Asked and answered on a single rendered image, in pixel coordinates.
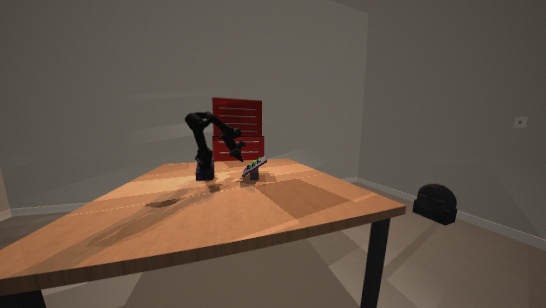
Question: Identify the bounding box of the grey switch panel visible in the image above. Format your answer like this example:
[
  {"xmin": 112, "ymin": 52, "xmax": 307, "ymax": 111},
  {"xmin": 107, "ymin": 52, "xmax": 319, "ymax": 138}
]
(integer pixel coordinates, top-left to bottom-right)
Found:
[{"xmin": 242, "ymin": 156, "xmax": 268, "ymax": 180}]

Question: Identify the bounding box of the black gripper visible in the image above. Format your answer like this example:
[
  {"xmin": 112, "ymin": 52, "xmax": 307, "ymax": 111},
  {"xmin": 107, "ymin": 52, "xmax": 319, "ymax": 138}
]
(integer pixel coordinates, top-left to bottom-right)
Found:
[{"xmin": 226, "ymin": 140, "xmax": 243, "ymax": 162}]

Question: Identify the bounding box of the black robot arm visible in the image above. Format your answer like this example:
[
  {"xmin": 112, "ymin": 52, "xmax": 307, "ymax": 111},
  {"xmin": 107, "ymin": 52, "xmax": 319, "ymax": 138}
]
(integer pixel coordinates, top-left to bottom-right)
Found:
[{"xmin": 185, "ymin": 111, "xmax": 242, "ymax": 172}]

